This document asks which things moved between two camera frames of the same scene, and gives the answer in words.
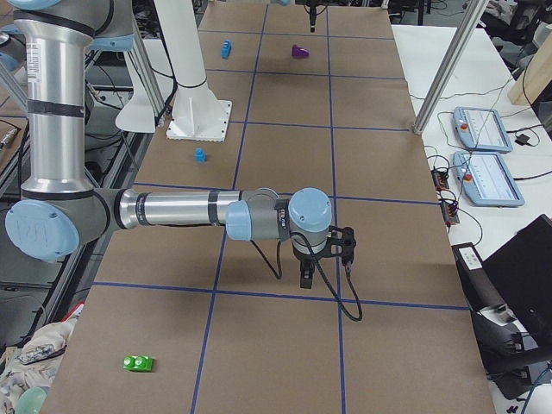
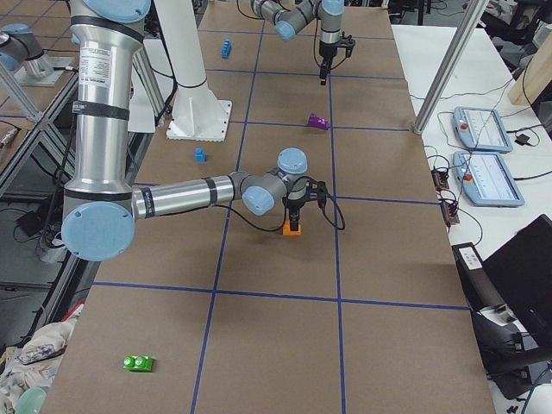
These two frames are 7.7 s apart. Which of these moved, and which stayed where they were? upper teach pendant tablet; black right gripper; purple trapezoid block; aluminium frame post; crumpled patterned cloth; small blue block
Moved: black right gripper; purple trapezoid block
Stayed: crumpled patterned cloth; aluminium frame post; upper teach pendant tablet; small blue block
